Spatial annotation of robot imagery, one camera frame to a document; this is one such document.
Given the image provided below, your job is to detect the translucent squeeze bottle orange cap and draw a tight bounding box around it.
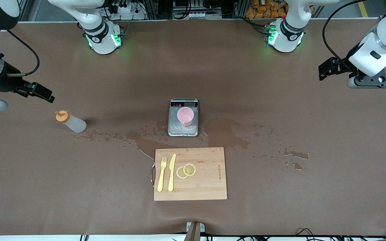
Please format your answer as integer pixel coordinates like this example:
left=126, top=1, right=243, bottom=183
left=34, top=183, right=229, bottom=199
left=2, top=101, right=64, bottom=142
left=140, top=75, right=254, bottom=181
left=55, top=110, right=87, bottom=134

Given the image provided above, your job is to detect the brown table cover sheet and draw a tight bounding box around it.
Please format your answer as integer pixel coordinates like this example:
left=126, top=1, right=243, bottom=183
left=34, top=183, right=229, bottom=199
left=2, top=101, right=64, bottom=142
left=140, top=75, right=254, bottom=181
left=0, top=18, right=386, bottom=236

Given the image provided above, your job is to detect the yellow plastic fork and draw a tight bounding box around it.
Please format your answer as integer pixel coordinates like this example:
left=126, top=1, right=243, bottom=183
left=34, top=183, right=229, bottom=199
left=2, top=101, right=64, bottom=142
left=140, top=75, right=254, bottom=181
left=157, top=157, right=167, bottom=192

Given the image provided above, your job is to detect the silver digital kitchen scale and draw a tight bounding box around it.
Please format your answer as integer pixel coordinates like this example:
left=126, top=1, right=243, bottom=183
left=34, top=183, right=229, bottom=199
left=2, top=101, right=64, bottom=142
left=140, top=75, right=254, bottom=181
left=168, top=98, right=199, bottom=137

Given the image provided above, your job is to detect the white electrical unit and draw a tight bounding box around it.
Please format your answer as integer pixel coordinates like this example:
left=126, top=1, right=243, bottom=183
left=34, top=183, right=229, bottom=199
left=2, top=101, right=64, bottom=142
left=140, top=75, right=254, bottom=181
left=173, top=0, right=222, bottom=20

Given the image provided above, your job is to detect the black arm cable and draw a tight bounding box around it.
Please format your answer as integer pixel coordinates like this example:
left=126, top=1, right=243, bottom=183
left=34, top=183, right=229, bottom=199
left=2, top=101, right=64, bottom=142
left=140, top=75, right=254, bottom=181
left=322, top=0, right=386, bottom=62
left=0, top=29, right=40, bottom=77

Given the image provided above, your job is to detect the wooden cutting board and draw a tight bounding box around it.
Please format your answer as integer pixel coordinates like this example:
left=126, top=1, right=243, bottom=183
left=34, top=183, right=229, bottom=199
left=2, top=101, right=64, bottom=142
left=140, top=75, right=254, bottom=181
left=150, top=147, right=228, bottom=201

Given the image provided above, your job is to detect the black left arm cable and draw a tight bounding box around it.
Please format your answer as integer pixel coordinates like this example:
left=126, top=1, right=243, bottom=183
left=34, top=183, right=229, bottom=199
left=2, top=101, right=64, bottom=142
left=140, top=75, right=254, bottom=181
left=322, top=0, right=386, bottom=62

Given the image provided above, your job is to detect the metal table clamp bracket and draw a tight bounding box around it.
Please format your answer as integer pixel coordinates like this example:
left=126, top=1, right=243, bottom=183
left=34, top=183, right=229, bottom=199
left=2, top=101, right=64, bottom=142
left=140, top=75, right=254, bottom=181
left=186, top=222, right=205, bottom=241

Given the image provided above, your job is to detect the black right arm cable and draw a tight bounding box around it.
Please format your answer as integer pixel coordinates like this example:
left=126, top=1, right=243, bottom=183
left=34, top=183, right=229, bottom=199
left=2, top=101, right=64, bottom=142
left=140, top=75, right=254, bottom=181
left=0, top=29, right=40, bottom=77

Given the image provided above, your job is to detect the pink plastic cup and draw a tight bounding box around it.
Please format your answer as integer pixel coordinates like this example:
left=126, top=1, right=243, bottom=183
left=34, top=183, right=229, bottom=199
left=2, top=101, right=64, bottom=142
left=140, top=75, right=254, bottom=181
left=177, top=107, right=194, bottom=127

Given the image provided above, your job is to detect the yellow plastic knife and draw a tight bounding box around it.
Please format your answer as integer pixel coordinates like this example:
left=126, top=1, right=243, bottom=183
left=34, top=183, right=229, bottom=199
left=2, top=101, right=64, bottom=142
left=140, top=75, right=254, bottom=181
left=168, top=154, right=177, bottom=192

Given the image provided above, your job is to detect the white power strip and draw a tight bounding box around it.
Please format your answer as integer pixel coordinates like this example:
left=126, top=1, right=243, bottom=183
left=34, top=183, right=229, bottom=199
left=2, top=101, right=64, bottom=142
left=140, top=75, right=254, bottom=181
left=111, top=0, right=146, bottom=20

